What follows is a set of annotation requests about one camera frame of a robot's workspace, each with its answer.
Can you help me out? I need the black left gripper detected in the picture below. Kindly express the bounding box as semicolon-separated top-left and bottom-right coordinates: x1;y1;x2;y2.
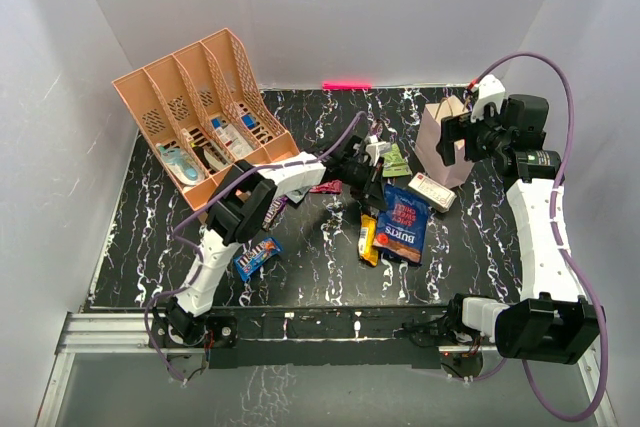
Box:
338;160;387;214

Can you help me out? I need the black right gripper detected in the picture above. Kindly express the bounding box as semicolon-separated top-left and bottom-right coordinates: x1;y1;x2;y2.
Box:
436;100;511;166

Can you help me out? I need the blue Burts chips bag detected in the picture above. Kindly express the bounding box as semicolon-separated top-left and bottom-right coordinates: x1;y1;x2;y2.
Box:
373;184;430;265

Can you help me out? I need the blue M&M's packet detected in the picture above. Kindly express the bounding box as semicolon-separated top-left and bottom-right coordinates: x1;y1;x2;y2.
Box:
233;237;282;282

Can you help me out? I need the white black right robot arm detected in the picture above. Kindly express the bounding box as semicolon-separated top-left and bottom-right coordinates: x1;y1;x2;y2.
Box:
436;94;600;365

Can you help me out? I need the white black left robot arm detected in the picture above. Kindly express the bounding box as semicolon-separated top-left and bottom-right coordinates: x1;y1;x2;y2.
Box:
165;136;388;346

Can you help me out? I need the red snack packet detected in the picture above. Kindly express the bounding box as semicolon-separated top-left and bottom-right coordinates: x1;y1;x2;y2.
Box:
310;180;342;194

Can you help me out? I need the green snack packet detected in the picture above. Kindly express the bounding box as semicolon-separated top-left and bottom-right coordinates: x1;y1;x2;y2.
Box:
382;143;412;178

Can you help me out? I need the yellow snack bar packet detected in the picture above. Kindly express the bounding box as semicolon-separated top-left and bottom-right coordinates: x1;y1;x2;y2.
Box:
358;214;379;267

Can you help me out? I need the purple M&M's packet far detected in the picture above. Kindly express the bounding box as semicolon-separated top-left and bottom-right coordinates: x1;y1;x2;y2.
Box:
369;119;384;143

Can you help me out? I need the light blue Himalaya snack packet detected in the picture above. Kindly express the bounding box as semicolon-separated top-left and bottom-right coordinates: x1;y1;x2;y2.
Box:
286;187;311;205

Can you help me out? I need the white red cardboard box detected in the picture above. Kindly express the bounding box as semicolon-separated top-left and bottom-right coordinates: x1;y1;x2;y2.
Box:
407;173;456;213

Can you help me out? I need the purple brown M&M's packet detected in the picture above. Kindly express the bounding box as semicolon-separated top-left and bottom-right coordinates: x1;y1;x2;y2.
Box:
262;196;288;231

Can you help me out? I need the pink red marker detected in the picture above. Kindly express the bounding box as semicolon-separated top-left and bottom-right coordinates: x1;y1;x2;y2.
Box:
322;82;372;91

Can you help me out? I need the blue eraser block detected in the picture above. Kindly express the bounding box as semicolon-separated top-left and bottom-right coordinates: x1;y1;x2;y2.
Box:
241;114;257;130

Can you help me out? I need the white printed paper packet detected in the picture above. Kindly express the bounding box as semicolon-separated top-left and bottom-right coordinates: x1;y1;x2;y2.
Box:
211;117;253;159

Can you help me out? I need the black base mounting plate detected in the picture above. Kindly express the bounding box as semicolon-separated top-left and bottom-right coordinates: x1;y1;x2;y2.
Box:
150;305;496;370

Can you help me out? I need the peach plastic desk organizer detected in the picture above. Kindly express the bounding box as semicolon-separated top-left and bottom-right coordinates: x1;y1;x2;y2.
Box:
112;28;299;210

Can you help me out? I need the blue correction tape blister pack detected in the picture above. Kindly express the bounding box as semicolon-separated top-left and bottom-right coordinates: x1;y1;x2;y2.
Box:
156;143;204;187

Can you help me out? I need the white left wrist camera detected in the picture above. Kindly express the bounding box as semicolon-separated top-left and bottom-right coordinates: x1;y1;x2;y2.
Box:
359;137;391;166

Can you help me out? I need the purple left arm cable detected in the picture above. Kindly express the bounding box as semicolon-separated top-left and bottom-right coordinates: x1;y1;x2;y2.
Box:
143;110;369;386

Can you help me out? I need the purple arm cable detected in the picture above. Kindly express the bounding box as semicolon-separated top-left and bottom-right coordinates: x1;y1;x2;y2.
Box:
469;51;609;422
143;110;369;386

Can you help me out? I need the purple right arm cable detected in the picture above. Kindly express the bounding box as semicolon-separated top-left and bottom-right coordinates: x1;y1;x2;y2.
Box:
469;51;609;422

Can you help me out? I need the aluminium frame rail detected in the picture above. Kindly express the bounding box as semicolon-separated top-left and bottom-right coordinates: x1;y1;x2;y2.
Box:
36;313;206;426

